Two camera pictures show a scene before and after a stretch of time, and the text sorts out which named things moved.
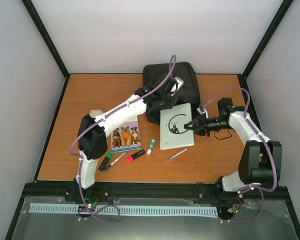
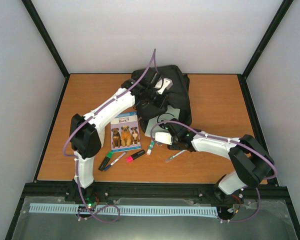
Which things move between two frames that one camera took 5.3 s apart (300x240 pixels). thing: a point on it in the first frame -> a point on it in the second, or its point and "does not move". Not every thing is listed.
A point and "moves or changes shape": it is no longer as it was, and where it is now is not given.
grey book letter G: (173, 134) moves or changes shape
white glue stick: (149, 152) does not move
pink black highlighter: (130, 158) does not move
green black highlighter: (106, 160) does not move
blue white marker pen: (106, 168) does not move
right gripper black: (201, 126) -> (174, 148)
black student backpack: (189, 92) moves or changes shape
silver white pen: (179, 153) does not move
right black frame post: (263, 46) does not move
